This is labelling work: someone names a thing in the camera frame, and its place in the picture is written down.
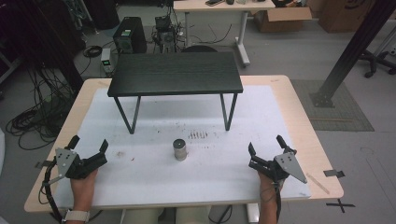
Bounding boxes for person's left hand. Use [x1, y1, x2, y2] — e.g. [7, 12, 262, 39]
[69, 168, 99, 213]

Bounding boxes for black metal stand post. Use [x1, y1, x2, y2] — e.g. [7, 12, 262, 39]
[308, 0, 396, 109]

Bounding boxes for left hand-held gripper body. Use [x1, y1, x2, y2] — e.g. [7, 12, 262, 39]
[47, 147, 108, 186]

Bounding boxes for white table mat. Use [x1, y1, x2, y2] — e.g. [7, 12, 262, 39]
[53, 85, 312, 209]

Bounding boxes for electronics device with cables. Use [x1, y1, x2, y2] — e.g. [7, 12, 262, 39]
[151, 15, 179, 54]

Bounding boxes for white-legged wooden desk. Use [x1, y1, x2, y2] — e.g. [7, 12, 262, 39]
[173, 0, 276, 67]

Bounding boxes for open cardboard box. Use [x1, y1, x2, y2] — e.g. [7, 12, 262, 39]
[252, 7, 313, 35]

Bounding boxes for white wristwatch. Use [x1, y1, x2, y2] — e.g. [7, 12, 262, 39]
[62, 209, 92, 224]

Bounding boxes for grey floor mat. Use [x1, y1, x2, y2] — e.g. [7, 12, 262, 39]
[290, 78, 375, 133]

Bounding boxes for wooden stick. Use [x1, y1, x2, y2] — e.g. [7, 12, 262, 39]
[305, 173, 331, 195]

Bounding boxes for black office chair base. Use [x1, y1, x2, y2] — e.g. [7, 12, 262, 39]
[358, 49, 396, 79]

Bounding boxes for large cardboard box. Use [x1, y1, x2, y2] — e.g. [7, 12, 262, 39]
[317, 0, 375, 34]

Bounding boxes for grey metal cylinder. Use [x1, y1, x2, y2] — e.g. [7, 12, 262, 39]
[172, 138, 188, 161]

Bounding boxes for black tape piece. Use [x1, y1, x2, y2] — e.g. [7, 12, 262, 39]
[322, 169, 346, 179]
[34, 160, 54, 170]

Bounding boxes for bench power supply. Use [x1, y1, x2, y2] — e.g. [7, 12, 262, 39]
[100, 48, 114, 76]

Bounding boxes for bundle of black floor cables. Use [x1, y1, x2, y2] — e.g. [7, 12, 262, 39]
[5, 66, 76, 151]

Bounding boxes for coiled black cable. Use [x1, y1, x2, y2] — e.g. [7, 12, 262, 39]
[82, 45, 104, 59]

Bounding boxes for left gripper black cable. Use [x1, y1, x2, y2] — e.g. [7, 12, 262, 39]
[38, 157, 64, 224]

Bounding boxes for person's legs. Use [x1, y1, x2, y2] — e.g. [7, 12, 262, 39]
[120, 205, 213, 224]

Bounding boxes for black computer tower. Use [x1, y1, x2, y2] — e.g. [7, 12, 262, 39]
[112, 16, 148, 55]

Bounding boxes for black small raised table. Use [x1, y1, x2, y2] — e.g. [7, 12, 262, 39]
[106, 51, 244, 135]

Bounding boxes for person's right hand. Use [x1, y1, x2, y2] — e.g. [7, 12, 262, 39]
[258, 171, 284, 203]

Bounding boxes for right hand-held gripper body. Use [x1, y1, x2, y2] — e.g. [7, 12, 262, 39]
[247, 149, 308, 185]

